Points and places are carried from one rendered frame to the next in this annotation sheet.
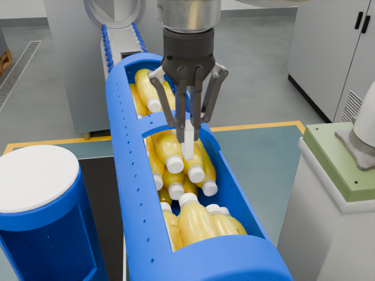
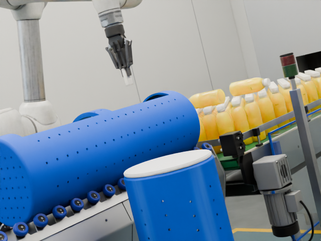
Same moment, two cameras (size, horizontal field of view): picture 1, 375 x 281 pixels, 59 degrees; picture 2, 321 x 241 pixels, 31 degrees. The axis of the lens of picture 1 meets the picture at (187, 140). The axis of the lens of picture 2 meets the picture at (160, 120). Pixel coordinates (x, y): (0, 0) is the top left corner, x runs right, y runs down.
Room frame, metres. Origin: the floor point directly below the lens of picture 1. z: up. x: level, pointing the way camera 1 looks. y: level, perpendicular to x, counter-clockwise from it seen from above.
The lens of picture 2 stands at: (1.71, 1.90, 1.29)
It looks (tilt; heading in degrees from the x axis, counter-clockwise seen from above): 4 degrees down; 235
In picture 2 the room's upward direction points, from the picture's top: 14 degrees counter-clockwise
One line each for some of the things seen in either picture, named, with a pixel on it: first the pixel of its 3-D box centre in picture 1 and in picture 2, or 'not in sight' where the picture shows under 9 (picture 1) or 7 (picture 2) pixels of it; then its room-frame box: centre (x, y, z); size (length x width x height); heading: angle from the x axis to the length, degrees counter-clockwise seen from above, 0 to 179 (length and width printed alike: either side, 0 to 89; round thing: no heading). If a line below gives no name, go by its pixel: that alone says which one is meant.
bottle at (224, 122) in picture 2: not in sight; (226, 130); (0.03, -0.03, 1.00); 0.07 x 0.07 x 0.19
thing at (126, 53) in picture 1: (132, 66); not in sight; (1.52, 0.27, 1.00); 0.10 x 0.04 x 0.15; 105
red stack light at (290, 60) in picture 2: not in sight; (287, 60); (-0.23, 0.18, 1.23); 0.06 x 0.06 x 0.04
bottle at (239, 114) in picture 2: not in sight; (240, 124); (-0.10, -0.06, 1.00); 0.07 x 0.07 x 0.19
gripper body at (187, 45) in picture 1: (188, 56); (116, 37); (0.48, 0.00, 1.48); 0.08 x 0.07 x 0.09; 104
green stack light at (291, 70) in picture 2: not in sight; (290, 70); (-0.23, 0.18, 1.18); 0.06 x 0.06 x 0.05
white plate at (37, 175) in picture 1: (28, 175); (167, 163); (0.71, 0.46, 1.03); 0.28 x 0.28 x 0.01
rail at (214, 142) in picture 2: not in sight; (197, 145); (0.15, -0.09, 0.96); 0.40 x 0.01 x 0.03; 105
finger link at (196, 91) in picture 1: (195, 95); (118, 55); (0.49, -0.01, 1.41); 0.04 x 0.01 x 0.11; 14
